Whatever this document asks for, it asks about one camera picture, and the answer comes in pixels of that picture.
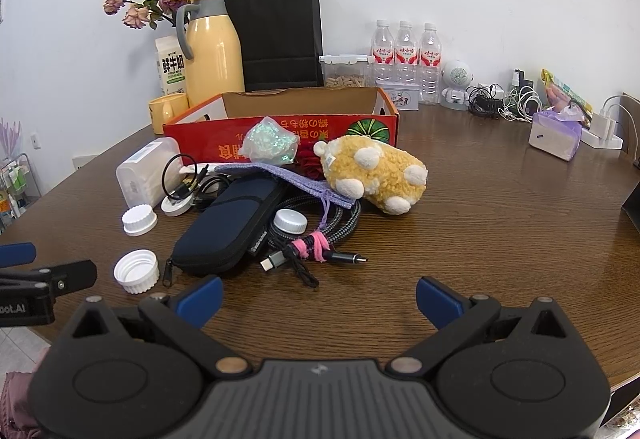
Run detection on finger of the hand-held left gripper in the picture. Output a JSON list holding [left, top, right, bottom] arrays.
[[0, 260, 98, 295], [0, 243, 37, 268]]

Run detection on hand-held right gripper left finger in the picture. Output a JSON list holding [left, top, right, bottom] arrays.
[[70, 275, 251, 377]]

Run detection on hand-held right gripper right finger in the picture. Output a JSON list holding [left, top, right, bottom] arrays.
[[391, 276, 568, 377]]

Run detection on white ridged bottle cap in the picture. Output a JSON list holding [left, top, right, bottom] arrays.
[[121, 204, 159, 237], [113, 249, 161, 295]]

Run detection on navy zip case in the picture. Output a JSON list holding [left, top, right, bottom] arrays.
[[164, 176, 286, 287]]

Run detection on white round charger puck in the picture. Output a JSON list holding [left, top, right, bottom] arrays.
[[161, 196, 193, 218]]

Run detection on thin black cable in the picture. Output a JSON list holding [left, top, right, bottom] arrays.
[[162, 153, 223, 212]]

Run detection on white smooth bottle cap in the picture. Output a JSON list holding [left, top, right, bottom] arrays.
[[272, 209, 308, 236]]

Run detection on grey braided cable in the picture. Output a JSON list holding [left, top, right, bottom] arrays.
[[250, 196, 371, 290]]

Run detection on clear cotton swab box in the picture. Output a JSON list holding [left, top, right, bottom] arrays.
[[116, 137, 183, 210]]

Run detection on yellow plush toy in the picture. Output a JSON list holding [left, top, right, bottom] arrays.
[[314, 135, 428, 217]]

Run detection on purple knitted pouch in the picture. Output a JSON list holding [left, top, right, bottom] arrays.
[[215, 162, 362, 232]]

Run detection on red cardboard box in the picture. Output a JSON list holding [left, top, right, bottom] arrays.
[[163, 86, 401, 167]]

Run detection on iridescent plastic pouch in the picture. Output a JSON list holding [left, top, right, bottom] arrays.
[[239, 116, 301, 167]]

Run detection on red artificial rose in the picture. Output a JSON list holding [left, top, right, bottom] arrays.
[[295, 141, 326, 182]]

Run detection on metal storage rack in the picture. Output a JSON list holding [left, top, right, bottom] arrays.
[[0, 119, 38, 232]]

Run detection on person's pink clothing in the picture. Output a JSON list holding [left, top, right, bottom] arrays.
[[0, 344, 51, 439]]

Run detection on yellow mug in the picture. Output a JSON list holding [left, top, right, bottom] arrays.
[[148, 93, 191, 136]]

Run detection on purple tissue pack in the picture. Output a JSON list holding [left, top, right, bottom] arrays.
[[529, 108, 583, 162]]

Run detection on small printed tin box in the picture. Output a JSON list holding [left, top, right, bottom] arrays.
[[375, 80, 422, 110]]

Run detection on black flat device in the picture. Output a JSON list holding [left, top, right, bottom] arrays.
[[620, 179, 640, 235]]

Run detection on small white robot fan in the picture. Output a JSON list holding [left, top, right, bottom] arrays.
[[440, 60, 473, 110]]

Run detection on white milk carton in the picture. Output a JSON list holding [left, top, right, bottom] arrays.
[[155, 36, 190, 96]]

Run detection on clear water bottle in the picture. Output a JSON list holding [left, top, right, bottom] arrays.
[[395, 21, 421, 84], [371, 20, 397, 82], [419, 23, 444, 106]]

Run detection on white charger block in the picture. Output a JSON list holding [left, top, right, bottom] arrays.
[[582, 95, 626, 150]]

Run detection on yellow thermos jug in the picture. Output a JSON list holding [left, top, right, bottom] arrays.
[[176, 0, 246, 108]]

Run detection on colourful snack packet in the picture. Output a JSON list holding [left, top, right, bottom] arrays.
[[540, 69, 593, 124]]

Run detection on clear seed container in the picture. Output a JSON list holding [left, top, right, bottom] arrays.
[[319, 54, 376, 90]]

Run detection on brown cardboard box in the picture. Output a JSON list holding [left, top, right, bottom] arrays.
[[620, 93, 640, 164]]

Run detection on black paper bag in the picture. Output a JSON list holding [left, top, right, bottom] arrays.
[[224, 0, 325, 93]]

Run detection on tangle of charger cables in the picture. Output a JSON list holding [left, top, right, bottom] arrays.
[[467, 84, 543, 122]]

